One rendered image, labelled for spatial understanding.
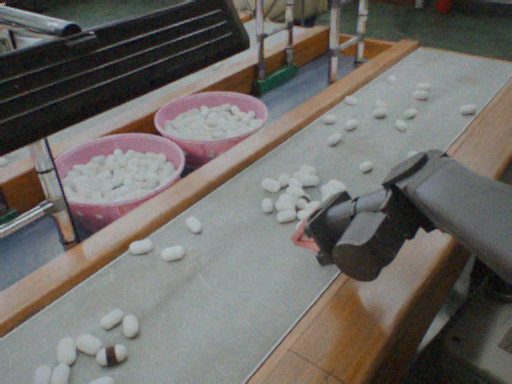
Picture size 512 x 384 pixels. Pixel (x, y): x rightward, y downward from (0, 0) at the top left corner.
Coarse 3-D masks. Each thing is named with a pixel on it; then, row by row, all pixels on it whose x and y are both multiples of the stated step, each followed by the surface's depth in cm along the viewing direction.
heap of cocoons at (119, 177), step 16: (96, 160) 100; (112, 160) 100; (128, 160) 101; (144, 160) 99; (160, 160) 99; (80, 176) 94; (96, 176) 95; (112, 176) 98; (128, 176) 95; (144, 176) 94; (160, 176) 94; (80, 192) 90; (96, 192) 89; (112, 192) 89; (128, 192) 89; (144, 192) 89
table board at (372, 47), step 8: (280, 24) 182; (344, 40) 168; (368, 40) 162; (376, 40) 161; (352, 48) 167; (368, 48) 163; (376, 48) 162; (384, 48) 160; (424, 48) 153; (368, 56) 165; (472, 56) 145; (480, 56) 144
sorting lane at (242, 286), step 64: (448, 64) 140; (320, 128) 109; (384, 128) 108; (448, 128) 107; (256, 192) 88; (320, 192) 88; (128, 256) 75; (192, 256) 74; (256, 256) 74; (64, 320) 65; (192, 320) 64; (256, 320) 63
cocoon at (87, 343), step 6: (84, 336) 60; (90, 336) 60; (78, 342) 59; (84, 342) 59; (90, 342) 59; (96, 342) 59; (78, 348) 60; (84, 348) 59; (90, 348) 59; (96, 348) 59; (90, 354) 59; (96, 354) 59
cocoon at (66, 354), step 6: (60, 342) 59; (66, 342) 59; (72, 342) 59; (60, 348) 59; (66, 348) 58; (72, 348) 59; (60, 354) 58; (66, 354) 58; (72, 354) 58; (60, 360) 58; (66, 360) 58; (72, 360) 58
